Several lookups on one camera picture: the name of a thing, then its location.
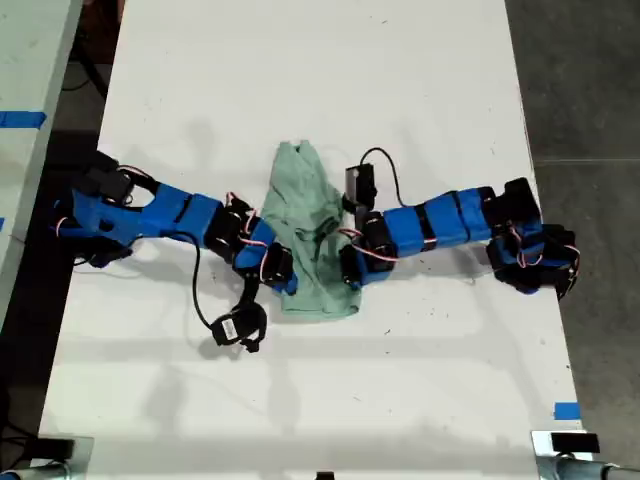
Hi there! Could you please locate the pale green T-shirt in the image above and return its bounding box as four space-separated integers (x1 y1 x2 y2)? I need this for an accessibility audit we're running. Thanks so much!
261 140 363 320

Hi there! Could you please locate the small black box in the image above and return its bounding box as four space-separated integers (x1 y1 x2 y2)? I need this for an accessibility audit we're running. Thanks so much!
35 436 77 462
550 432 601 455

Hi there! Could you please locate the long blue tape strip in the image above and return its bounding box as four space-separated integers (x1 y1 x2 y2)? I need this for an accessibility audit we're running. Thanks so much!
0 110 48 130

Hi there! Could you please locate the white side table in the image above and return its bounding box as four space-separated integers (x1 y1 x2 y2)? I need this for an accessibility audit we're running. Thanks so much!
0 0 85 326

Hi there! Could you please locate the black camera box white label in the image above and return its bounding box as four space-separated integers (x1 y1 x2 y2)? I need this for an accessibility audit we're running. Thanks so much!
211 301 269 354

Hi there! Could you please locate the black camera cable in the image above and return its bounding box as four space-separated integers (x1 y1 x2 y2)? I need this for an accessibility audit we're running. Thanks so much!
191 243 217 331
358 146 407 207

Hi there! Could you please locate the black camera box silver face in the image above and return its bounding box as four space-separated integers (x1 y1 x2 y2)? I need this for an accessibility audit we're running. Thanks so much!
342 161 377 207

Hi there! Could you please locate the silver metal bracket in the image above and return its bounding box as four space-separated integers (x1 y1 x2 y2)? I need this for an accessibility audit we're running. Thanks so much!
9 435 95 480
530 429 640 480

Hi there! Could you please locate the black floor cable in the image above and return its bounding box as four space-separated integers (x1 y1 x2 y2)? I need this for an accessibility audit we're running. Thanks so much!
60 42 110 100

